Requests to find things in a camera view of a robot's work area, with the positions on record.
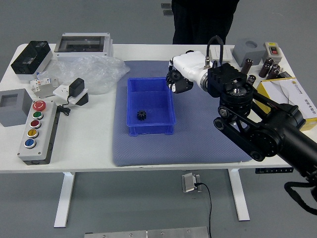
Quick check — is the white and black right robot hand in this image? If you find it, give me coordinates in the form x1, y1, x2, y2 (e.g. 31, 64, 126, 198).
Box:
165, 51, 211, 95

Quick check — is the blue plastic box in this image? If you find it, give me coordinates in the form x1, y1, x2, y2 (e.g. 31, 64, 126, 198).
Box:
127, 77, 177, 137

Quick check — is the grey distribution box clear window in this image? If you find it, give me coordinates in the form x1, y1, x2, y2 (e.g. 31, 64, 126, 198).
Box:
53, 32, 114, 62

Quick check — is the yellow and white cardboard box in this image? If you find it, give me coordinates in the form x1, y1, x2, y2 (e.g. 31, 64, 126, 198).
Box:
256, 77, 317, 131

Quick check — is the silver floor socket box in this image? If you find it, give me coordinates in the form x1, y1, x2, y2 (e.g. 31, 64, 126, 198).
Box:
181, 173, 203, 193

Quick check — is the grey push button control box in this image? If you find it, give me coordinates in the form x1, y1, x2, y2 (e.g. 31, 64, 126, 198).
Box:
16, 100, 59, 166

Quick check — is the person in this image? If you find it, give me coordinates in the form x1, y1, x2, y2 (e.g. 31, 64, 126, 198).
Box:
171, 0, 241, 45

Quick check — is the brown cylindrical capacitor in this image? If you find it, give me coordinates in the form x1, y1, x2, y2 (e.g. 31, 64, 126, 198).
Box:
242, 58, 254, 75

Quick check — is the grey block with round hole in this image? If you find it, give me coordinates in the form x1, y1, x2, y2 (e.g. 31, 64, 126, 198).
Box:
232, 38, 267, 67

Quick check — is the grey-blue padded mat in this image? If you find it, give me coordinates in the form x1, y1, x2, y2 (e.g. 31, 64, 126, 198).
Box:
111, 60, 255, 167

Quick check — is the clear plastic bag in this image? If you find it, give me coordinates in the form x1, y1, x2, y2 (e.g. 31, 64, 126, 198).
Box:
37, 55, 131, 95

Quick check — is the black power adapter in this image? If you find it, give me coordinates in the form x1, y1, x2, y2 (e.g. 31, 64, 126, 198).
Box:
68, 77, 85, 98

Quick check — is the white socket plate black base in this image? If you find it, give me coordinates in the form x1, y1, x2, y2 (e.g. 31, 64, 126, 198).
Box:
53, 84, 89, 107

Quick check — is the black table control panel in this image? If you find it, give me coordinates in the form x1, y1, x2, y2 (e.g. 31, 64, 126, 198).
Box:
255, 168, 293, 174

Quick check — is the white table leg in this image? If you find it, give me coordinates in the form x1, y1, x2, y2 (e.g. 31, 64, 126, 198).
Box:
53, 172, 76, 228
227, 168, 251, 222

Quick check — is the white circuit breaker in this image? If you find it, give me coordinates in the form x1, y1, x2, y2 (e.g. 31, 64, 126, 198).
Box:
29, 77, 59, 98

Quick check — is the grey cube with square recess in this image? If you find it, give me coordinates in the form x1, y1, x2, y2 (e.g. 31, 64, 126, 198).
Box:
0, 88, 33, 127

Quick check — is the white wall switch plate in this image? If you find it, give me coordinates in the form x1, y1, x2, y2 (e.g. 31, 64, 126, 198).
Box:
209, 46, 233, 62

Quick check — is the grey switch box red button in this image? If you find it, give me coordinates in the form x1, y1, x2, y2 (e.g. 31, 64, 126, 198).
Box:
263, 41, 283, 62

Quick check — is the black adapter cord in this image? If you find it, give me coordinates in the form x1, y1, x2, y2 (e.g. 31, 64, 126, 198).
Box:
56, 95, 72, 116

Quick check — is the black floor cable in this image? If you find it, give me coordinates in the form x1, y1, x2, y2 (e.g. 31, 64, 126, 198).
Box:
195, 182, 213, 238

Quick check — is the black lidded enclosure box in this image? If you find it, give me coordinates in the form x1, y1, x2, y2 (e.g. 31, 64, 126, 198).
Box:
10, 41, 54, 81

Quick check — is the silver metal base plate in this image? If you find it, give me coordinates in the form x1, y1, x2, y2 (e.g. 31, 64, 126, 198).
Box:
84, 226, 210, 238

